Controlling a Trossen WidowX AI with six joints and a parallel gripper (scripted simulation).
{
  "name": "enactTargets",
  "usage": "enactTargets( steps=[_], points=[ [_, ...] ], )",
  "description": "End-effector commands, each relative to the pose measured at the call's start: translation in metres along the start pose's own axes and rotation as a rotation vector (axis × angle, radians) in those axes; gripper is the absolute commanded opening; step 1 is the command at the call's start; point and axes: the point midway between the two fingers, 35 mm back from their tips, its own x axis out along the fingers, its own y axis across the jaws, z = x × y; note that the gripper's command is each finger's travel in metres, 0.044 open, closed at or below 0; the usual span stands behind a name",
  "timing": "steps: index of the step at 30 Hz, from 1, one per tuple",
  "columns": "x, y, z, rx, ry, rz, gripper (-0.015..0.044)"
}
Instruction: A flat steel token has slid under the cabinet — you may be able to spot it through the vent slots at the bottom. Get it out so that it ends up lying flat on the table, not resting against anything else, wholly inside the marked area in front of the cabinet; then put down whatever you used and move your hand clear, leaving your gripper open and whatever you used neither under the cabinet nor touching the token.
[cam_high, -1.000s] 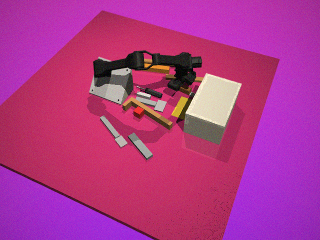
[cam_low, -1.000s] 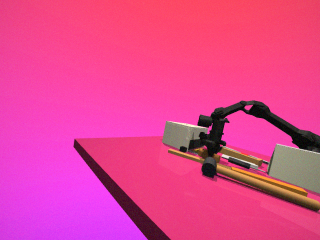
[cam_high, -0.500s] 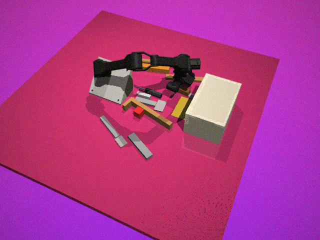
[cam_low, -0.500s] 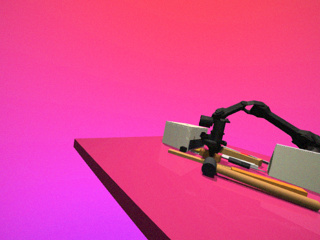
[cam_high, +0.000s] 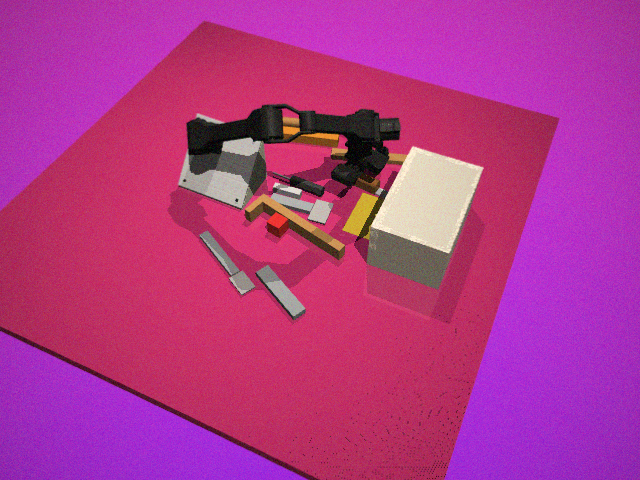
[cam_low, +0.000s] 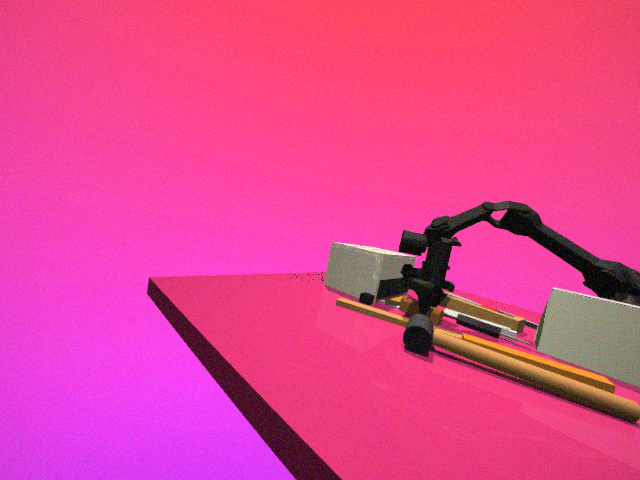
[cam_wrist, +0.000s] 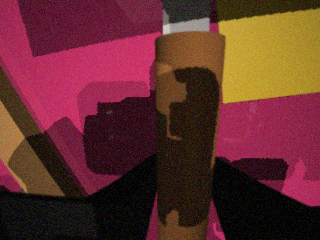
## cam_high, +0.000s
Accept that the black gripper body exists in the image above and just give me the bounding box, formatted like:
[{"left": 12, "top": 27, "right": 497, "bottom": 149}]
[{"left": 331, "top": 140, "right": 383, "bottom": 186}]

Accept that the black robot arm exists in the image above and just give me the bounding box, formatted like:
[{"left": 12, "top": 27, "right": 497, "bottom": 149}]
[{"left": 186, "top": 104, "right": 401, "bottom": 175}]

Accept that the black-handled metal rod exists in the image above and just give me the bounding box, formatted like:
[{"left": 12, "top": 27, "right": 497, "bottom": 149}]
[{"left": 273, "top": 172, "right": 325, "bottom": 196}]

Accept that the orange rod with dark cylindrical end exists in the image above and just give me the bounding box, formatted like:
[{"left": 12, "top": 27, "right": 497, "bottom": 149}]
[{"left": 283, "top": 117, "right": 300, "bottom": 128}]

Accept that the red cube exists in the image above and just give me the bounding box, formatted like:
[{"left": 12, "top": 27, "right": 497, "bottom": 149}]
[{"left": 267, "top": 213, "right": 289, "bottom": 238}]

